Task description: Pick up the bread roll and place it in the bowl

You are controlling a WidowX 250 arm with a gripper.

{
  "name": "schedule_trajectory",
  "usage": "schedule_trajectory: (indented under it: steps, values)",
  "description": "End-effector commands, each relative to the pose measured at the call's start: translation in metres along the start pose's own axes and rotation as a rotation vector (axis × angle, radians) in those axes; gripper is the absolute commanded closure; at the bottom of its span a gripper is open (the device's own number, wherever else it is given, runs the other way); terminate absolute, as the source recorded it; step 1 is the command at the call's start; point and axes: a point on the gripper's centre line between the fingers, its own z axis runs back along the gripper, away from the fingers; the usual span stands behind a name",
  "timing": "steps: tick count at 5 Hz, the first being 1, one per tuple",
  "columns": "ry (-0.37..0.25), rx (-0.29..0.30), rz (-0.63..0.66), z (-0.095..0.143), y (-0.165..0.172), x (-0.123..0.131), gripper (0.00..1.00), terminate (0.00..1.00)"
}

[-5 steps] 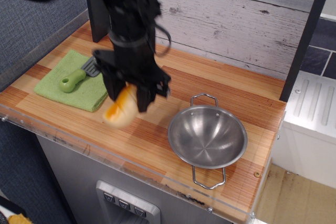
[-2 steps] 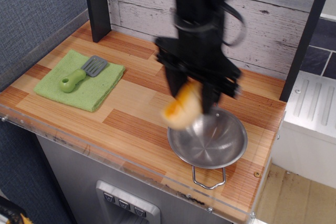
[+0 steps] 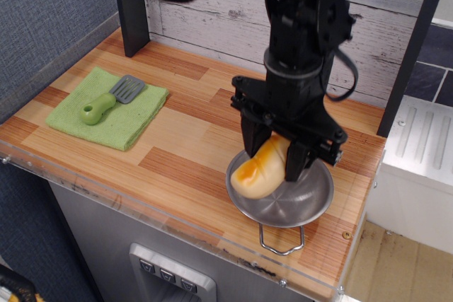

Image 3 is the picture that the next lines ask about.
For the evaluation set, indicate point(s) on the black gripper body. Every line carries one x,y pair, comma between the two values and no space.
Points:
296,104

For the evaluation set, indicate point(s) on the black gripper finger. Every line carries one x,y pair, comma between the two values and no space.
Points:
255,131
299,157

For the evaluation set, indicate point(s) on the toy bread loaf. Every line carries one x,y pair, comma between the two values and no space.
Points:
262,174

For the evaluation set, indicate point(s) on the steel colander bowl with handles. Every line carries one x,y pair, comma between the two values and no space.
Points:
292,204

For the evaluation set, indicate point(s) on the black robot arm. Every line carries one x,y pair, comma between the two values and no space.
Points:
305,38

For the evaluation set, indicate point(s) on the white appliance with ridged top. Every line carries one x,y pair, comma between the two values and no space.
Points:
412,190

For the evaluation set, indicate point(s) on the green folded cloth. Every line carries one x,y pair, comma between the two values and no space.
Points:
120,126

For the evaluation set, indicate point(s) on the silver dispenser button panel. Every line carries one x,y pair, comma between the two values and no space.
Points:
160,278

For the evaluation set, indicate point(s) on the yellow object at corner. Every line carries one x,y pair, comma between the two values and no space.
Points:
19,293

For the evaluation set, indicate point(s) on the green handled grey spatula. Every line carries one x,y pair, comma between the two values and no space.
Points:
124,92

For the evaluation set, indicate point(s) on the dark left shelf post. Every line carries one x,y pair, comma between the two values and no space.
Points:
134,25

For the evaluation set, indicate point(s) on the dark shelf post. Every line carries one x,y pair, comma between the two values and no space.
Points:
134,25
421,28

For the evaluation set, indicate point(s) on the dark right shelf post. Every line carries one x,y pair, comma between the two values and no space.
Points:
421,28

